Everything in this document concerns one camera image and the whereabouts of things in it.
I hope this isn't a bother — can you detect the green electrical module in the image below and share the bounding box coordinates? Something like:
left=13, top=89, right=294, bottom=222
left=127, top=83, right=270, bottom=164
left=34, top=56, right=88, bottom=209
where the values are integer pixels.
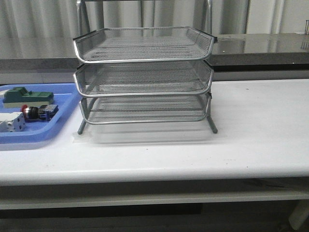
left=3, top=87, right=54, bottom=108

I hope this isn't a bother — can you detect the white table leg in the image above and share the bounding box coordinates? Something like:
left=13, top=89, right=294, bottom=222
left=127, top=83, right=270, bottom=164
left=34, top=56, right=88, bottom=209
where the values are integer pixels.
left=288, top=200, right=309, bottom=230

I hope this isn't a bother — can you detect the silver mesh tray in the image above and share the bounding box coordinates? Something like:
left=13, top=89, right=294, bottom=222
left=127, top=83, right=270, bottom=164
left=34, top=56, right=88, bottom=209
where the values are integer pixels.
left=79, top=94, right=211, bottom=125
left=73, top=60, right=214, bottom=97
left=73, top=26, right=217, bottom=64

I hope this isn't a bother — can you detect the white circuit breaker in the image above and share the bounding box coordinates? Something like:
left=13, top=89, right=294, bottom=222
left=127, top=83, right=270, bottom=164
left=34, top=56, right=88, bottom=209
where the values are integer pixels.
left=0, top=112, right=25, bottom=132

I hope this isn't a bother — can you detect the silver wire rack frame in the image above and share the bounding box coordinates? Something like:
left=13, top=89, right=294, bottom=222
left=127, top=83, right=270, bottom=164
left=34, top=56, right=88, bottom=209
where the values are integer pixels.
left=77, top=0, right=218, bottom=134

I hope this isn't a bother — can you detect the red emergency stop button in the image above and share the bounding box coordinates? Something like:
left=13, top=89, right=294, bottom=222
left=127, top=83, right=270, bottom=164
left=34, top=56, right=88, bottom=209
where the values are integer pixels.
left=20, top=104, right=59, bottom=121

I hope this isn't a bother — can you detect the blue plastic tray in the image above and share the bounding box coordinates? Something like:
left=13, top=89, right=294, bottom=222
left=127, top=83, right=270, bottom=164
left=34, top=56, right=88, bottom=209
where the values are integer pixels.
left=0, top=83, right=81, bottom=144

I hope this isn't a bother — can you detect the grey stone counter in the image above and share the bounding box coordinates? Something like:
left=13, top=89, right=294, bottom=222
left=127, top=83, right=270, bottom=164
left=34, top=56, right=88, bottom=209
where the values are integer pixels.
left=0, top=33, right=309, bottom=85

